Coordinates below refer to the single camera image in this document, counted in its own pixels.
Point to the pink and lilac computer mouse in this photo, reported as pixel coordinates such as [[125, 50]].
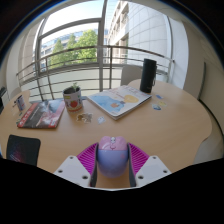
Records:
[[112, 158]]

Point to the blue round sticker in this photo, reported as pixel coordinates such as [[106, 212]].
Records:
[[156, 107]]

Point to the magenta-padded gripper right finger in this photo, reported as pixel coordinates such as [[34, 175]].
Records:
[[153, 168]]

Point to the black mouse pad, red-blue print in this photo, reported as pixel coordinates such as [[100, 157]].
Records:
[[22, 149]]

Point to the black tumbler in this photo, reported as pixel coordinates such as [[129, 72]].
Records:
[[148, 76]]

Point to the white chair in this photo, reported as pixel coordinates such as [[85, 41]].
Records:
[[130, 74]]

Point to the brown cartoon sticker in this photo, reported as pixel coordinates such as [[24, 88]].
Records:
[[84, 117]]

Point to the printed can with small plant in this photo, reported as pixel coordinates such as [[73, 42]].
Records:
[[72, 100]]

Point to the black and white printer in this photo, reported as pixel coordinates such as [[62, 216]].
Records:
[[2, 100]]

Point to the red cover magazine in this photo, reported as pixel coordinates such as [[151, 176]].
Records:
[[41, 115]]

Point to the metal balcony railing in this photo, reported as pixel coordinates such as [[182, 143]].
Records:
[[100, 48]]

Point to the light blue cover book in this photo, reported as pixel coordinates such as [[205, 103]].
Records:
[[118, 100]]

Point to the printed mug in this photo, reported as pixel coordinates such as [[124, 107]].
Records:
[[20, 103]]

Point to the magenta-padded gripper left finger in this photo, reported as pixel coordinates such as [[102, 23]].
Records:
[[71, 168]]

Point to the small pale sticker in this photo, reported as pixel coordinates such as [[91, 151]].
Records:
[[101, 120]]

